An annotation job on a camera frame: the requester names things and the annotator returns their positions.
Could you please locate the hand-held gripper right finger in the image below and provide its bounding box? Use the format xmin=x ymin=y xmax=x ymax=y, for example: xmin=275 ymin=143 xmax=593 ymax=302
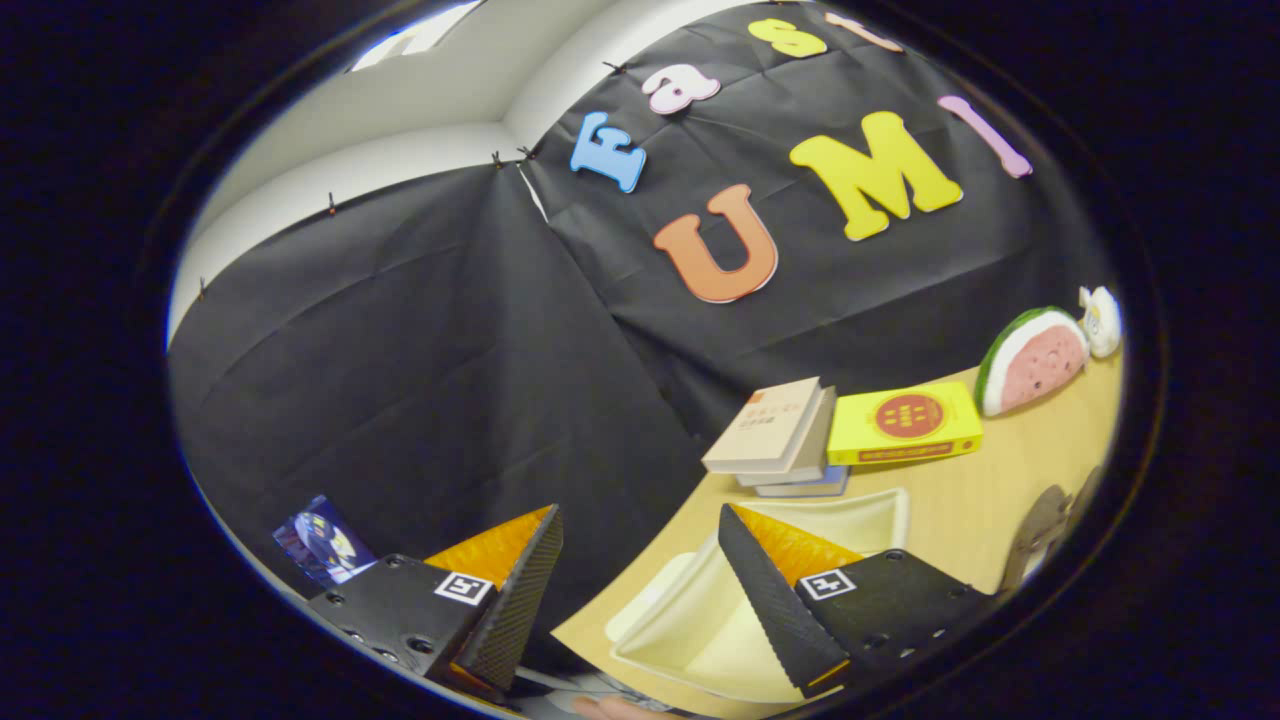
xmin=717 ymin=502 xmax=1001 ymax=699

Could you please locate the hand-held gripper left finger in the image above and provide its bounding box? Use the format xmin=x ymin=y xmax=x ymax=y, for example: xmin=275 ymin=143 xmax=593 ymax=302
xmin=303 ymin=503 xmax=564 ymax=696

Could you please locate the cream fabric storage box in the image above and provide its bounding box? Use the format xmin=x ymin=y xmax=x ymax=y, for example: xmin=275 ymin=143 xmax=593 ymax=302
xmin=605 ymin=487 xmax=911 ymax=704

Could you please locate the blue book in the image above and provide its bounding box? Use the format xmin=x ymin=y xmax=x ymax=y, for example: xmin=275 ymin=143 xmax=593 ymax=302
xmin=752 ymin=465 xmax=851 ymax=499

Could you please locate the grey book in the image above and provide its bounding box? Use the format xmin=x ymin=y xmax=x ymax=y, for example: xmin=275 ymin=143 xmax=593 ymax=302
xmin=735 ymin=385 xmax=838 ymax=488

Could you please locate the beige book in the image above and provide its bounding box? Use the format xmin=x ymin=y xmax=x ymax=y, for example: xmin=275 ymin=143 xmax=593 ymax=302
xmin=701 ymin=376 xmax=823 ymax=475

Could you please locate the blue printed packet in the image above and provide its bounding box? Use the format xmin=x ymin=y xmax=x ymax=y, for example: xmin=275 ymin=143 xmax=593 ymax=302
xmin=272 ymin=494 xmax=378 ymax=587

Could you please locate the yellow book with red circle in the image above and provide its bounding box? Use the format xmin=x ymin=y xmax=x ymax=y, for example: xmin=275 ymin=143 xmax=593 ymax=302
xmin=826 ymin=380 xmax=984 ymax=467

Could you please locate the watermelon slice plush toy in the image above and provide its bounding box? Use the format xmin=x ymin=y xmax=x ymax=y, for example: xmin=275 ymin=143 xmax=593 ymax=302
xmin=975 ymin=306 xmax=1091 ymax=418

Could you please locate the white plush toy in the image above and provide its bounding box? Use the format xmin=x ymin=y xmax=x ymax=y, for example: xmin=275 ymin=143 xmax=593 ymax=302
xmin=1077 ymin=285 xmax=1123 ymax=359

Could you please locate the long ceiling light panel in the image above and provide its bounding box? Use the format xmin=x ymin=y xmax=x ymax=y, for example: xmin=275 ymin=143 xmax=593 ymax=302
xmin=348 ymin=0 xmax=481 ymax=73

